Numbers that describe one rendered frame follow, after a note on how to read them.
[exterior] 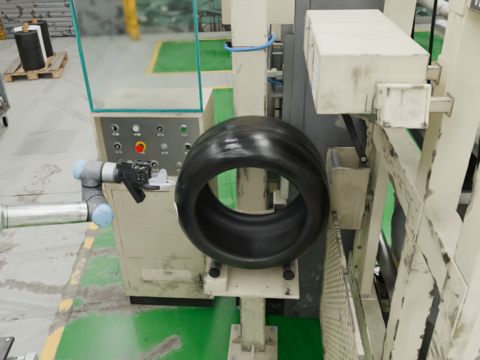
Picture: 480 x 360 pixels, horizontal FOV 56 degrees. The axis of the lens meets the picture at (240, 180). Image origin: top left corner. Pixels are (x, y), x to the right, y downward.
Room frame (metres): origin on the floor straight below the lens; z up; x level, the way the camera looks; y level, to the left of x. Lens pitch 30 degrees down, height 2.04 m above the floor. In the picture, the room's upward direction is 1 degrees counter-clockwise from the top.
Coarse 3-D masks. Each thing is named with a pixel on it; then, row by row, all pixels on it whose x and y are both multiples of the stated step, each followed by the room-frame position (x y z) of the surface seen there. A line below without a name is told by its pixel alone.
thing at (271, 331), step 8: (232, 328) 1.83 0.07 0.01; (272, 328) 1.81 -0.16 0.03; (232, 336) 1.77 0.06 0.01; (272, 336) 1.76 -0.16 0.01; (232, 344) 1.72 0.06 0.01; (240, 344) 1.71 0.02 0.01; (232, 352) 1.66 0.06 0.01; (240, 352) 1.66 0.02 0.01; (248, 352) 1.65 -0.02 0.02; (256, 352) 1.65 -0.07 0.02; (264, 352) 1.65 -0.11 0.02; (272, 352) 1.66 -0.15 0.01
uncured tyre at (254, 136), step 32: (224, 128) 1.44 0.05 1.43; (256, 128) 1.39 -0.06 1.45; (288, 128) 1.45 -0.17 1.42; (192, 160) 1.34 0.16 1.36; (224, 160) 1.29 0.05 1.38; (256, 160) 1.28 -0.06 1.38; (288, 160) 1.28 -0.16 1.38; (320, 160) 1.41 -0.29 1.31; (192, 192) 1.30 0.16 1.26; (320, 192) 1.27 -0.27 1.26; (192, 224) 1.30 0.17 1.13; (224, 224) 1.54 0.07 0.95; (256, 224) 1.54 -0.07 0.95; (288, 224) 1.51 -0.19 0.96; (320, 224) 1.27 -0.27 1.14; (224, 256) 1.29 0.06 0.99; (256, 256) 1.30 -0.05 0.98; (288, 256) 1.27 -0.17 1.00
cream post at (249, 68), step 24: (240, 0) 1.66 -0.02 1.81; (264, 0) 1.65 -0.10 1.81; (240, 24) 1.66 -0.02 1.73; (264, 24) 1.65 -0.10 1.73; (240, 72) 1.66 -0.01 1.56; (264, 72) 1.65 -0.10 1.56; (240, 96) 1.66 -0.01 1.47; (264, 96) 1.65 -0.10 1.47; (240, 168) 1.66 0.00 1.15; (240, 192) 1.66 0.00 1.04; (264, 192) 1.65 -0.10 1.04; (240, 312) 1.66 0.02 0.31; (264, 312) 1.65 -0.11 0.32; (264, 336) 1.66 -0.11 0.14
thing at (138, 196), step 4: (124, 180) 1.41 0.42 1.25; (128, 180) 1.41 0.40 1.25; (124, 184) 1.41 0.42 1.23; (128, 184) 1.41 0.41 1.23; (128, 188) 1.41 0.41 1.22; (132, 188) 1.41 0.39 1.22; (136, 188) 1.42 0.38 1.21; (132, 192) 1.41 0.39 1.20; (136, 192) 1.41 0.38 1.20; (140, 192) 1.42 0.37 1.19; (136, 196) 1.40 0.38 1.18; (140, 196) 1.41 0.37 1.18; (144, 196) 1.43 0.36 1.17; (136, 200) 1.40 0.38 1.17; (140, 200) 1.40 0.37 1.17
